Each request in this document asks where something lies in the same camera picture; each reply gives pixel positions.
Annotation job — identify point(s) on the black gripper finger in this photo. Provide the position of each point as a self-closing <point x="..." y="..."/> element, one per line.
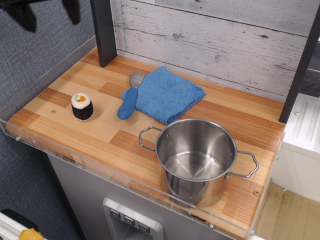
<point x="21" y="12"/>
<point x="72" y="8"/>

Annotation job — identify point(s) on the plush sushi roll toy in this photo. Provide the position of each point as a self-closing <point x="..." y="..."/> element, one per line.
<point x="82" y="106"/>

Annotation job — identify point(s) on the blue folded cloth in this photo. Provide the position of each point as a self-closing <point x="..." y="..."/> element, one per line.
<point x="165" y="96"/>

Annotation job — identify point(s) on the clear acrylic guard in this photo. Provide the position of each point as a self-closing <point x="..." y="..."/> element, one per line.
<point x="109" y="148"/>

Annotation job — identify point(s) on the grey toy cabinet front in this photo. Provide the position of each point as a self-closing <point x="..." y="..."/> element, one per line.
<point x="86" y="192"/>

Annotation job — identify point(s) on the stainless steel pot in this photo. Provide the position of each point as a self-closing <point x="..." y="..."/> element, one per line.
<point x="195" y="159"/>

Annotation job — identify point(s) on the silver dispenser panel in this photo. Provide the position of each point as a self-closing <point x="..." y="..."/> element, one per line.
<point x="132" y="221"/>

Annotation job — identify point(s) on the yellow object at corner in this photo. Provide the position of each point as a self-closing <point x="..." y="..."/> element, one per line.
<point x="30" y="234"/>

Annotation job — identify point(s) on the white toy sink counter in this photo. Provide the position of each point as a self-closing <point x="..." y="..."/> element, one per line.
<point x="297" y="164"/>

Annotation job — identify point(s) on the dark grey left post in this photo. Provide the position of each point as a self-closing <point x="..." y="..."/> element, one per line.
<point x="104" y="31"/>

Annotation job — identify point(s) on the dark grey post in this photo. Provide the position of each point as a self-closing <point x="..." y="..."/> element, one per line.
<point x="304" y="62"/>
<point x="104" y="31"/>

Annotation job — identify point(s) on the blue handled metal spork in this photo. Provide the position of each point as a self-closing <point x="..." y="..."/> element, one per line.
<point x="127" y="108"/>

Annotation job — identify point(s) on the dark grey right post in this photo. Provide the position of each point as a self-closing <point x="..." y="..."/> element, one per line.
<point x="304" y="62"/>

